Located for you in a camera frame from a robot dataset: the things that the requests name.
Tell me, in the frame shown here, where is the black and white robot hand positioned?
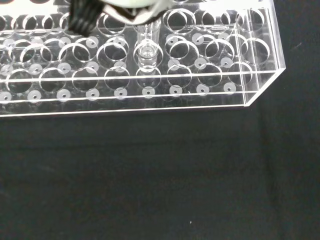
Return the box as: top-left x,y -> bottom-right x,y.
66,0 -> 174,35

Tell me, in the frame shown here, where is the black bench cloth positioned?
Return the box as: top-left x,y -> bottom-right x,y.
0,0 -> 320,240

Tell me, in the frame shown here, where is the clear acrylic test tube rack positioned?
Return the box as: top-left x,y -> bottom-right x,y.
0,0 -> 287,119

